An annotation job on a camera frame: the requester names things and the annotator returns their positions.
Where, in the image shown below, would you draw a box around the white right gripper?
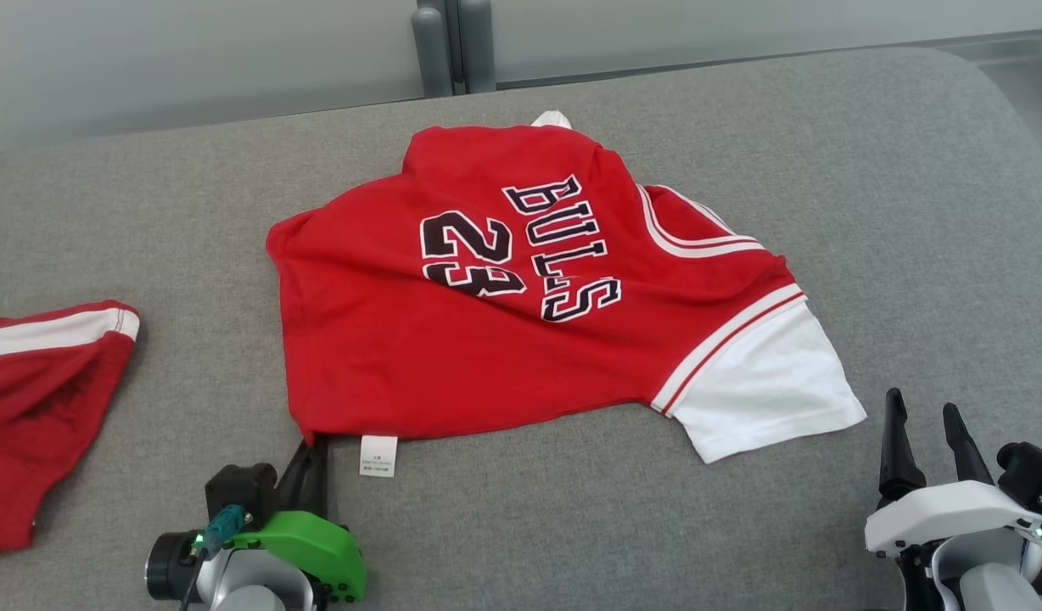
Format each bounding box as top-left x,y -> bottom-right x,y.
864,388 -> 1042,558

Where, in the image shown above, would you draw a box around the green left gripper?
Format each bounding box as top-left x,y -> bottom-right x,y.
231,440 -> 369,605

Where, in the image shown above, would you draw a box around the red Bulls jersey white sleeves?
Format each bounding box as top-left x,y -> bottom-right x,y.
265,110 -> 868,479

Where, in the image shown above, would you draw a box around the red Bulls shorts white stripes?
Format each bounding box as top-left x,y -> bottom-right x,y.
0,300 -> 141,563

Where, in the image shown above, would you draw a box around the grey fabric sofa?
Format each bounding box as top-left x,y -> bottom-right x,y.
0,47 -> 1042,611

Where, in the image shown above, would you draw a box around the teal camera cable plug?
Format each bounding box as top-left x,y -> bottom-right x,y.
194,505 -> 252,558

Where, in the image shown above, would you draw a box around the grey cylindrical post foot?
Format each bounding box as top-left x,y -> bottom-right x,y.
411,7 -> 454,98
457,0 -> 496,94

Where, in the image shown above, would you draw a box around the grey vertical partition post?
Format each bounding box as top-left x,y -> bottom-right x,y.
416,0 -> 490,87

